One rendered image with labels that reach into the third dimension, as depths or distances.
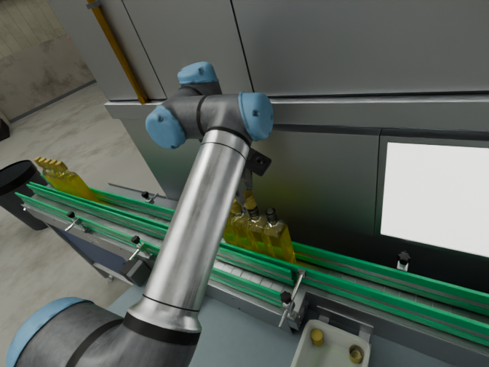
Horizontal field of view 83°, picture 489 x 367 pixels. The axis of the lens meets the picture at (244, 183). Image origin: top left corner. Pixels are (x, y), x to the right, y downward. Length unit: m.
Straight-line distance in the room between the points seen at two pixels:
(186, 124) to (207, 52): 0.31
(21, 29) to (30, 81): 1.17
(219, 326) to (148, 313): 0.72
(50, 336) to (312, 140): 0.60
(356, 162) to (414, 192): 0.15
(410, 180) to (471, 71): 0.24
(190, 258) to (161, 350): 0.10
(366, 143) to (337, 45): 0.21
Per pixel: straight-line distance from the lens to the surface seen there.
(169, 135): 0.50
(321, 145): 0.70
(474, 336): 0.88
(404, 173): 0.71
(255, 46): 0.69
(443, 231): 0.84
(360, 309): 0.89
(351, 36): 0.61
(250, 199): 0.74
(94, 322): 0.44
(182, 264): 0.36
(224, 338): 1.05
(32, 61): 9.14
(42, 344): 0.46
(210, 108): 0.46
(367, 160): 0.70
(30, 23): 9.21
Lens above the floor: 1.68
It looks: 38 degrees down
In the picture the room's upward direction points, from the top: 19 degrees counter-clockwise
